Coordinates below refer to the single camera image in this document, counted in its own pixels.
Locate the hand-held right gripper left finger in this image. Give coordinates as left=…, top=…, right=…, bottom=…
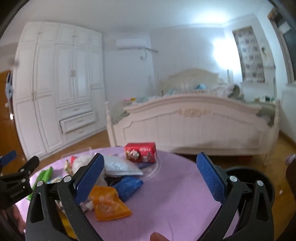
left=25, top=152, right=105, bottom=241

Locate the blue packet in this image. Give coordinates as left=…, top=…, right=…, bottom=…
left=112, top=176, right=143, bottom=203

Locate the window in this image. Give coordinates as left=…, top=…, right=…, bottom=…
left=268, top=7, right=296, bottom=83

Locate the white crumpled wrapper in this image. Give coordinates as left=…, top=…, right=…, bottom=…
left=71, top=154, right=97, bottom=176

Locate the red printed carton box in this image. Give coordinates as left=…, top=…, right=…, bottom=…
left=124, top=142, right=158, bottom=164

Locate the wooden door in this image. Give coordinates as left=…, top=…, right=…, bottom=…
left=0, top=70, right=26, bottom=161

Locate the person's right hand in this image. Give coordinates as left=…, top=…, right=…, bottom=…
left=149, top=231, right=168, bottom=241

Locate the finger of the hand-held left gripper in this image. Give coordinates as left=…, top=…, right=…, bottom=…
left=14, top=155, right=40, bottom=184
left=0, top=150, right=18, bottom=166

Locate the black trash bin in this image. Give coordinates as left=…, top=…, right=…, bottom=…
left=223, top=166, right=276, bottom=235

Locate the silver white packet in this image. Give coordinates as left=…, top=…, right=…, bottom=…
left=103, top=155, right=144, bottom=178

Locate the blue hanging cloth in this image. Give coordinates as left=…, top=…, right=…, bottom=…
left=6, top=72, right=14, bottom=99

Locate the floral window blind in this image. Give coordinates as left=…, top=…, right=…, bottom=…
left=232, top=26, right=265, bottom=83

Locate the yellow packet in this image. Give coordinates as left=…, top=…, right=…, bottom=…
left=57, top=207, right=73, bottom=233

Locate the white wardrobe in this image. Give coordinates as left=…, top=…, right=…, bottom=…
left=12, top=22, right=108, bottom=159

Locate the white bed frame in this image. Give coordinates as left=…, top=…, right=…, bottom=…
left=105, top=68, right=282, bottom=166

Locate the orange packet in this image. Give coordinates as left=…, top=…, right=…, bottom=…
left=89, top=185, right=132, bottom=222

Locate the purple tablecloth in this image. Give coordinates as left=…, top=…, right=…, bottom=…
left=14, top=146, right=241, bottom=241

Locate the green packet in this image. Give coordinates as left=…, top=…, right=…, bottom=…
left=26, top=168, right=54, bottom=201

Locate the rumpled bedding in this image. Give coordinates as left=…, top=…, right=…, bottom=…
left=112, top=82, right=278, bottom=127

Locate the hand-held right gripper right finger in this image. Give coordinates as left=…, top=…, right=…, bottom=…
left=196, top=152, right=275, bottom=241

